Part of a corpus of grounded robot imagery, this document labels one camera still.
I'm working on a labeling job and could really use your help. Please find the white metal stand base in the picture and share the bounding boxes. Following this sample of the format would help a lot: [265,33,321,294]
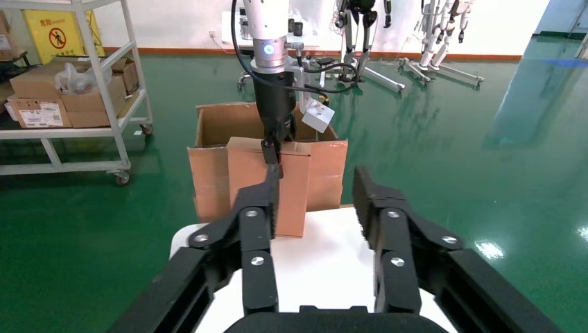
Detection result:
[398,0,485,88]

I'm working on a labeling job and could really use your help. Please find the stand with black robot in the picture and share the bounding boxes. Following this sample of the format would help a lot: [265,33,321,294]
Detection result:
[333,0,406,94]

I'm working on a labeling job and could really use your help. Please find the small cardboard box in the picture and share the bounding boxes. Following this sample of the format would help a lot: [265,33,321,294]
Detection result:
[226,137,312,239]

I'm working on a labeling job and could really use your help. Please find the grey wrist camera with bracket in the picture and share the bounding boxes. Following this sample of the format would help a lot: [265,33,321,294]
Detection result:
[285,64,336,134]

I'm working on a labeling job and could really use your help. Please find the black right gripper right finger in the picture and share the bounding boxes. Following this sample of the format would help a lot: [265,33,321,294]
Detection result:
[352,166,564,333]

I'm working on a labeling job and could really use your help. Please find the white metal shelf cart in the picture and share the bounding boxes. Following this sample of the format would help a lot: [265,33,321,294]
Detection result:
[0,0,155,186]

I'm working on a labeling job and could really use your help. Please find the short black looped cable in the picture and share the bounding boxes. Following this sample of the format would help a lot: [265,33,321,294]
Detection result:
[293,62,360,95]

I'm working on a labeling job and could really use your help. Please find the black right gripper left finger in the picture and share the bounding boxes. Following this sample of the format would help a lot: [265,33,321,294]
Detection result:
[106,164,284,333]

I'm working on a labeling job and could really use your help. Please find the cardboard boxes on cart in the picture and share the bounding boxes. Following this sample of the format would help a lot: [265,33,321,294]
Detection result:
[10,62,127,112]

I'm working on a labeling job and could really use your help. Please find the large open cardboard box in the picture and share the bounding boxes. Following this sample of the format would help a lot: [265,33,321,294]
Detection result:
[187,101,349,225]

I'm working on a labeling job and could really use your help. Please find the plain cardboard box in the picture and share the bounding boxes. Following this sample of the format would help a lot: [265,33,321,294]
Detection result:
[110,57,139,95]
[66,92,130,128]

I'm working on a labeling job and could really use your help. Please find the long black yellow-tagged cable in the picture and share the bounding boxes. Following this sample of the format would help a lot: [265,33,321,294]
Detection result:
[231,0,329,104]

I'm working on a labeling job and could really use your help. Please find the yellow warning sign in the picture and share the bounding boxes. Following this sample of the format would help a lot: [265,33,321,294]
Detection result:
[23,9,104,65]

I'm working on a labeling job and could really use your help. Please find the cardboard box with shipping label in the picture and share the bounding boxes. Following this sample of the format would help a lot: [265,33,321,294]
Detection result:
[6,96,72,129]

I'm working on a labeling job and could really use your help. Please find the cardboard box with white label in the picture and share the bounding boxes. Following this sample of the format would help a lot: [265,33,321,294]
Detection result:
[0,11,20,62]

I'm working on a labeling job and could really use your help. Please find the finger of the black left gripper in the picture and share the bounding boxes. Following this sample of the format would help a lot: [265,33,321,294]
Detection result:
[261,139,282,167]

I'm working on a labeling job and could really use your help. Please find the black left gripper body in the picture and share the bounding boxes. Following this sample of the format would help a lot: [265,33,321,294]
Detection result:
[254,69,297,144]

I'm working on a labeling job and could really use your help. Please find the clear plastic bag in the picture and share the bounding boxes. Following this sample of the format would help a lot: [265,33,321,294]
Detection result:
[55,62,114,96]

